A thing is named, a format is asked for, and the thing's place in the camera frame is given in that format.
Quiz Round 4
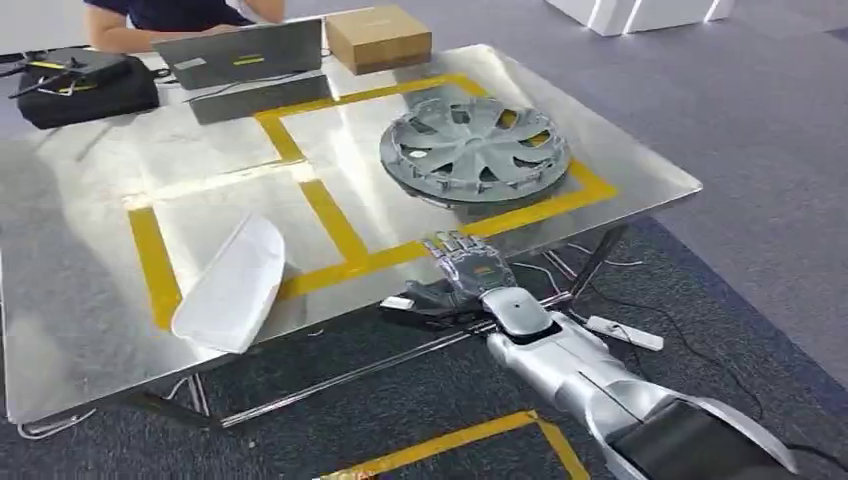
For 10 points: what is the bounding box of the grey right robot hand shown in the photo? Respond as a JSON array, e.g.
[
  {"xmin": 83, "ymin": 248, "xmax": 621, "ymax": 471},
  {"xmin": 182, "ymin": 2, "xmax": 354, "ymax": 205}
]
[{"xmin": 403, "ymin": 229, "xmax": 520, "ymax": 317}]

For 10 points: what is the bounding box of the silver plastic wheel hubcap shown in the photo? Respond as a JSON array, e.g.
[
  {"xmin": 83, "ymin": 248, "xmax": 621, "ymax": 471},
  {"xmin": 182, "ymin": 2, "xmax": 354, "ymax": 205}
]
[{"xmin": 378, "ymin": 96, "xmax": 573, "ymax": 206}]

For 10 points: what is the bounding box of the white power strip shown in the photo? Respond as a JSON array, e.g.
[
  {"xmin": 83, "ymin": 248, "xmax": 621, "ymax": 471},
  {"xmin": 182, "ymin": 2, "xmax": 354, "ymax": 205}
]
[{"xmin": 585, "ymin": 314, "xmax": 666, "ymax": 353}]

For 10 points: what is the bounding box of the white plastic cover part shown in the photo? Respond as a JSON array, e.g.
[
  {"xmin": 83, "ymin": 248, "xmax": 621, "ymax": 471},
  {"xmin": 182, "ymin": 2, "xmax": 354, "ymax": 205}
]
[{"xmin": 170, "ymin": 211, "xmax": 288, "ymax": 356}]

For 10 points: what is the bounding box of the brown cardboard box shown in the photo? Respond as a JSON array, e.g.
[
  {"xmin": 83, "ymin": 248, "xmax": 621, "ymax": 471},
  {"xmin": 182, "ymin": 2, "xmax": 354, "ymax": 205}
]
[{"xmin": 323, "ymin": 3, "xmax": 434, "ymax": 77}]

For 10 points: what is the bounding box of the white cabinet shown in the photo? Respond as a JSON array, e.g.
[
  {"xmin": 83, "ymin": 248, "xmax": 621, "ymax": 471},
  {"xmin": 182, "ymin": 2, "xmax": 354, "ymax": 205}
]
[{"xmin": 542, "ymin": 0, "xmax": 737, "ymax": 38}]

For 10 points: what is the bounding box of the grey laptop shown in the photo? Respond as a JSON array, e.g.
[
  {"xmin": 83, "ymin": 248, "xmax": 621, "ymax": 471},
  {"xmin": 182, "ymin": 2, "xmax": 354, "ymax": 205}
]
[{"xmin": 150, "ymin": 17, "xmax": 334, "ymax": 126}]

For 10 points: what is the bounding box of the steel table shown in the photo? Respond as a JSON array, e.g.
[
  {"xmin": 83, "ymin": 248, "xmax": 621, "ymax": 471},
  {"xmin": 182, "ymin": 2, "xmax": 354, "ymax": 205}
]
[{"xmin": 0, "ymin": 42, "xmax": 704, "ymax": 443}]

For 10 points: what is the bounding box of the person at table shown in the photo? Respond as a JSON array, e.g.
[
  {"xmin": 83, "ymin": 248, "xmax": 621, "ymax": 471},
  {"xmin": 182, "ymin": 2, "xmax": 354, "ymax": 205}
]
[{"xmin": 82, "ymin": 0, "xmax": 287, "ymax": 55}]

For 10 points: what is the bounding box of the black bag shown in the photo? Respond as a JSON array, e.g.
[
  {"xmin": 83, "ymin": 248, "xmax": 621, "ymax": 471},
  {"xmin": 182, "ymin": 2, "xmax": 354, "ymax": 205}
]
[{"xmin": 7, "ymin": 46, "xmax": 162, "ymax": 131}]

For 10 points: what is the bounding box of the black floor cable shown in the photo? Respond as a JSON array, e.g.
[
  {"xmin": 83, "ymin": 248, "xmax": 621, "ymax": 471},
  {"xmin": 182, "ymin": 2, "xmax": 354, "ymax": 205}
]
[{"xmin": 582, "ymin": 278, "xmax": 848, "ymax": 468}]

